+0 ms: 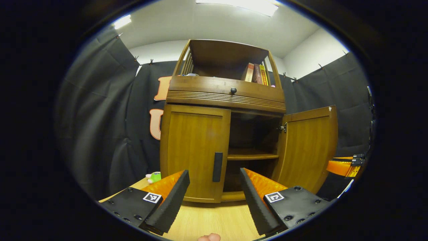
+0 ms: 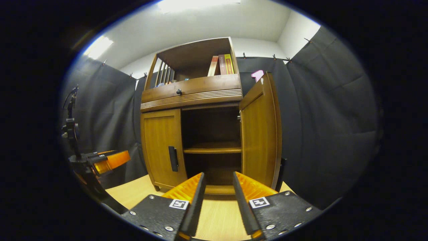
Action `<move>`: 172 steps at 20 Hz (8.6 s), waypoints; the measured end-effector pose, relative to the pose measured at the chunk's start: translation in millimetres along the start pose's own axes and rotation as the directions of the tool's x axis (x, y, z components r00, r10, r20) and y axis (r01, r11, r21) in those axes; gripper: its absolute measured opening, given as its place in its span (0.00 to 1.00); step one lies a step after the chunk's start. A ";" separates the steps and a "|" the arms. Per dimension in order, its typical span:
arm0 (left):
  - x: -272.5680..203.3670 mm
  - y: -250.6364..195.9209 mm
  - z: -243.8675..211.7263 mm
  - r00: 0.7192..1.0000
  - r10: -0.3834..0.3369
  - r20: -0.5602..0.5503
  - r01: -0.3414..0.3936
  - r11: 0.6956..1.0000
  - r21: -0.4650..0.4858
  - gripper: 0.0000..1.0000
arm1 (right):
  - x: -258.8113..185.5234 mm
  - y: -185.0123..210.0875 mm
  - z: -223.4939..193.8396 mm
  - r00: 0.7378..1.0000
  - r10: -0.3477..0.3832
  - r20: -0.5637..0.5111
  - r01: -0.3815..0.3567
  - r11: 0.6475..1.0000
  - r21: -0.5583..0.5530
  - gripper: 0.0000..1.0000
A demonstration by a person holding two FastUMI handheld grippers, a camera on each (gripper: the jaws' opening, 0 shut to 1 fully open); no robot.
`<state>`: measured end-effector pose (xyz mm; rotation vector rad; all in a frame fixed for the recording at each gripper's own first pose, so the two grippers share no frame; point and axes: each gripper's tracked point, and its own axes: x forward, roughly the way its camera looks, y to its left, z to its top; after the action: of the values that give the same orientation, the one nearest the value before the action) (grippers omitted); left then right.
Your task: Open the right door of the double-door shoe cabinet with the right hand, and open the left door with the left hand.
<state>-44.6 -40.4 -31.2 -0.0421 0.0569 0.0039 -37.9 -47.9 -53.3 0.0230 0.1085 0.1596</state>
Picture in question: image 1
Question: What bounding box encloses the tan book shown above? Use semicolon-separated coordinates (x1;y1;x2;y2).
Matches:
241;63;255;82

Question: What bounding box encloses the wooden shoe cabinet door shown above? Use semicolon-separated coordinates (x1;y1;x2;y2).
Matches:
160;104;232;204
272;105;339;194

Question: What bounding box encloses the dark red book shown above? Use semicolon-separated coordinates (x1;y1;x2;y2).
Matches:
252;64;264;84

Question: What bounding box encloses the wooden drawer with black knob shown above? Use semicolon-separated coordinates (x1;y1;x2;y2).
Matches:
167;76;286;104

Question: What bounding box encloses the black backdrop cloth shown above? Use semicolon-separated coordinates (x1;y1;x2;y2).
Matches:
53;28;377;201

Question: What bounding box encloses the ceiling light panel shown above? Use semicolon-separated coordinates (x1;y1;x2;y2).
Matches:
112;14;132;30
196;0;280;17

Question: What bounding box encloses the wooden inner shelf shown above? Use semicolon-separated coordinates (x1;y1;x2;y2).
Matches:
227;149;280;160

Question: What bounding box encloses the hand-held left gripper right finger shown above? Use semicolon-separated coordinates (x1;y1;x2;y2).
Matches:
238;167;335;236

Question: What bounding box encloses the green plush toy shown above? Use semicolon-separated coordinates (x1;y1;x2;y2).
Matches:
145;171;162;184

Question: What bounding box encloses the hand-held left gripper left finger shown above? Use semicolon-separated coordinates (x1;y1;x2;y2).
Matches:
95;170;191;236

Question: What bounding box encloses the wooden double-door shoe cabinet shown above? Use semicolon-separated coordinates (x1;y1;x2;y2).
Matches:
160;39;287;204

